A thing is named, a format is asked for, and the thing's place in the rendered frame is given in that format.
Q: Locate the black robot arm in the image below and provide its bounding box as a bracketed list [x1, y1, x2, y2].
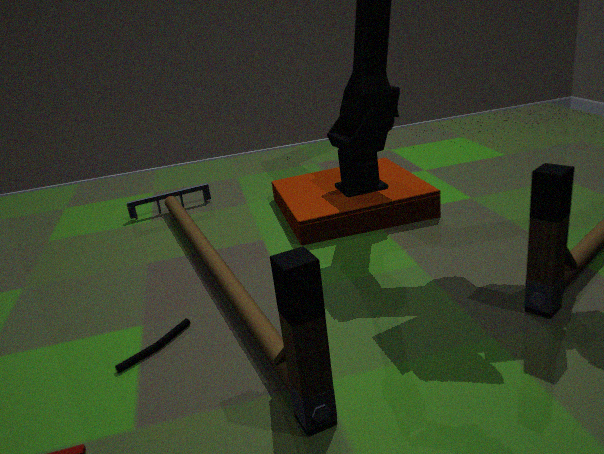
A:
[327, 0, 400, 197]

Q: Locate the black bent rod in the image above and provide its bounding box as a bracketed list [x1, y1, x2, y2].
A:
[115, 318, 190, 373]

